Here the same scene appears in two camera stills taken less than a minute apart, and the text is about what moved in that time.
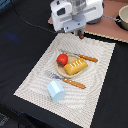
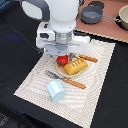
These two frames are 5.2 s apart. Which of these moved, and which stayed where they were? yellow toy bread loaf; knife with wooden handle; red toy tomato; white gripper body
Moved: white gripper body
Stayed: yellow toy bread loaf; red toy tomato; knife with wooden handle
